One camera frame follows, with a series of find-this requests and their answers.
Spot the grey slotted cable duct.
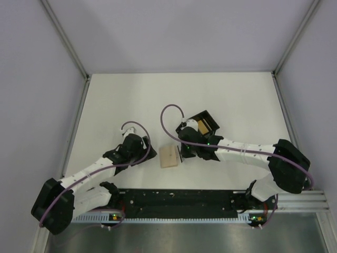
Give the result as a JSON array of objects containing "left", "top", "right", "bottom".
[{"left": 72, "top": 212, "right": 253, "bottom": 224}]

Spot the aluminium frame rail front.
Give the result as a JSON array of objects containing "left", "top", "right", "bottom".
[{"left": 276, "top": 191, "right": 330, "bottom": 213}]

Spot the beige card stack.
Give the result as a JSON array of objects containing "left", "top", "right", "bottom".
[{"left": 159, "top": 145, "right": 179, "bottom": 168}]

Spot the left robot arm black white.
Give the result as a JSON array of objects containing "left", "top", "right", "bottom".
[{"left": 31, "top": 133, "right": 157, "bottom": 235}]

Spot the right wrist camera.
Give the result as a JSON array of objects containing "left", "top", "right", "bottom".
[{"left": 182, "top": 119, "right": 199, "bottom": 131}]

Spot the purple cable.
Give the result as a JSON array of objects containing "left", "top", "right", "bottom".
[
  {"left": 38, "top": 121, "right": 152, "bottom": 230},
  {"left": 160, "top": 104, "right": 314, "bottom": 229}
]

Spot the left aluminium corner post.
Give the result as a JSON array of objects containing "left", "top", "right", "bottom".
[{"left": 38, "top": 0, "right": 90, "bottom": 80}]

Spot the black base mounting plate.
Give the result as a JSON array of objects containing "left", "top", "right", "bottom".
[{"left": 96, "top": 189, "right": 275, "bottom": 219}]

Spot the aluminium corner post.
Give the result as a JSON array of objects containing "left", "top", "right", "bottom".
[
  {"left": 38, "top": 0, "right": 90, "bottom": 80},
  {"left": 272, "top": 0, "right": 323, "bottom": 76}
]

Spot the right aluminium corner post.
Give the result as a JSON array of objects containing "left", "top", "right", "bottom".
[{"left": 272, "top": 0, "right": 323, "bottom": 76}]

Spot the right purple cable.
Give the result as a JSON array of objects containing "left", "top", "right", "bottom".
[{"left": 160, "top": 104, "right": 314, "bottom": 229}]

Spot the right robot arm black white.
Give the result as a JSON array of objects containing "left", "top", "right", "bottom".
[{"left": 176, "top": 126, "right": 310, "bottom": 210}]

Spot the black card holder box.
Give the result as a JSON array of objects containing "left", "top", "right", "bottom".
[{"left": 190, "top": 110, "right": 220, "bottom": 138}]

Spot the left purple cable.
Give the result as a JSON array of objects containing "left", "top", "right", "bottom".
[{"left": 38, "top": 121, "right": 152, "bottom": 230}]

